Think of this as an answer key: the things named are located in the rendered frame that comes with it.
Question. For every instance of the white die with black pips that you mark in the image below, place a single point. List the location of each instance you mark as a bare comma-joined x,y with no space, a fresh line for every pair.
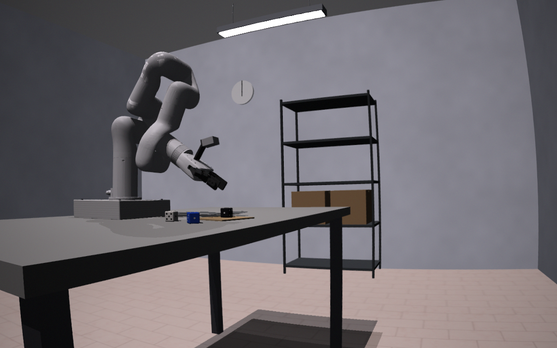
171,215

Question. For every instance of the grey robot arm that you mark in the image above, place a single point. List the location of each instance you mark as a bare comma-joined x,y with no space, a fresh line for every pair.
153,127

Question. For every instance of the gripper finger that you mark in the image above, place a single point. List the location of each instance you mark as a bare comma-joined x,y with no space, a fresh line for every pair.
223,183
205,177

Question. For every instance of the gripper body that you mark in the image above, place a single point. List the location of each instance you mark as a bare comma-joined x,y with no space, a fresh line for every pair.
186,158

